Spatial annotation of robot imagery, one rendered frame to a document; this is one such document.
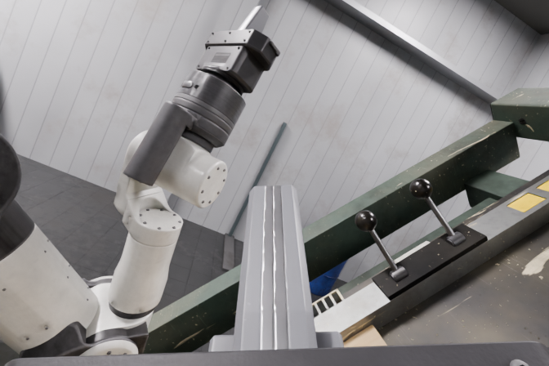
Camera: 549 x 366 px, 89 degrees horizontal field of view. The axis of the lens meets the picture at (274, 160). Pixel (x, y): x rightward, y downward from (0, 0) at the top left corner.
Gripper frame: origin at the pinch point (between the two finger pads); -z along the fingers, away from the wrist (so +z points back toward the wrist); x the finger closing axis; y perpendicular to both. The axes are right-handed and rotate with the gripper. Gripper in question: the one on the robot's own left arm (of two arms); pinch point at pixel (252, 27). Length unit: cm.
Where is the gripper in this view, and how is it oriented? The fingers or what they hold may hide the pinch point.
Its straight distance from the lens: 45.7
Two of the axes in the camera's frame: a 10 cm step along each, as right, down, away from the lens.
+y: -5.1, -4.0, -7.6
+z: -4.4, 8.8, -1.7
